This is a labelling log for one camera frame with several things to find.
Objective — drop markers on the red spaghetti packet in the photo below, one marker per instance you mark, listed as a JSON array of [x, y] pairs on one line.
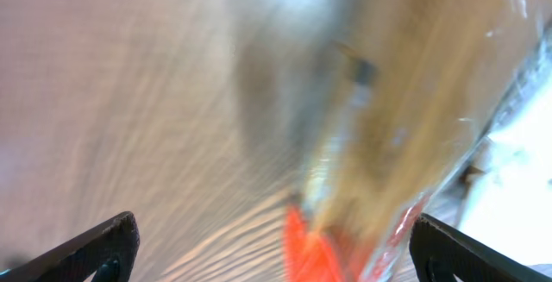
[[417, 87]]

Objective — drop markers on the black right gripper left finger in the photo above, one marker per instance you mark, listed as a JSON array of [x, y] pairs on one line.
[[106, 252]]

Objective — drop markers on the white cream tube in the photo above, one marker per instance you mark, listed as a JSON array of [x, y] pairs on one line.
[[508, 205]]

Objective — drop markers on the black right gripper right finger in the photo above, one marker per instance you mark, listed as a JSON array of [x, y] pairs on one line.
[[441, 253]]

